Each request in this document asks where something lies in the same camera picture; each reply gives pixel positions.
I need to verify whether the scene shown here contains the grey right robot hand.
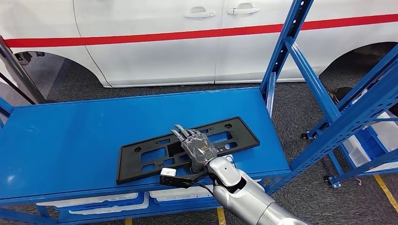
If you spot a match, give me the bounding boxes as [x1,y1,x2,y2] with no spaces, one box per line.
[170,124,219,174]

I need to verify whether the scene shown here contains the black plastic plate part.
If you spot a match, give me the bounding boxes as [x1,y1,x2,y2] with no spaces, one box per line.
[115,116,260,185]

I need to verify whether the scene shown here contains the blue metal shelf rack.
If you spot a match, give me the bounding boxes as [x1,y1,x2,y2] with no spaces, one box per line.
[0,0,398,225]

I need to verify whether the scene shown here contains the blue wheeled shelf rack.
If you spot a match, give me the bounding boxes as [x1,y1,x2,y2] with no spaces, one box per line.
[300,43,398,189]

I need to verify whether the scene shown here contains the yellow floor tape square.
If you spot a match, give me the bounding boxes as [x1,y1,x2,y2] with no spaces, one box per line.
[373,174,398,213]
[124,207,227,225]

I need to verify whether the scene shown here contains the white car red stripe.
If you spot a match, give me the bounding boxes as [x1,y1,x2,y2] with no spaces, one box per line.
[0,0,398,89]

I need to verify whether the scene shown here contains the black plastic parts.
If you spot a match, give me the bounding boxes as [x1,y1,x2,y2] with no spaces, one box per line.
[329,87,353,105]

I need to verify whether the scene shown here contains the black stanchion belt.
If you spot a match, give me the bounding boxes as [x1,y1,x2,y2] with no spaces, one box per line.
[0,72,37,105]

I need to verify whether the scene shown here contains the black right camera bracket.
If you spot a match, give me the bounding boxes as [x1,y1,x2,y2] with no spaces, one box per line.
[159,169,215,197]

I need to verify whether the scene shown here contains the chrome stanchion post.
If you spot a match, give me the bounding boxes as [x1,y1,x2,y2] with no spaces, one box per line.
[0,35,47,105]

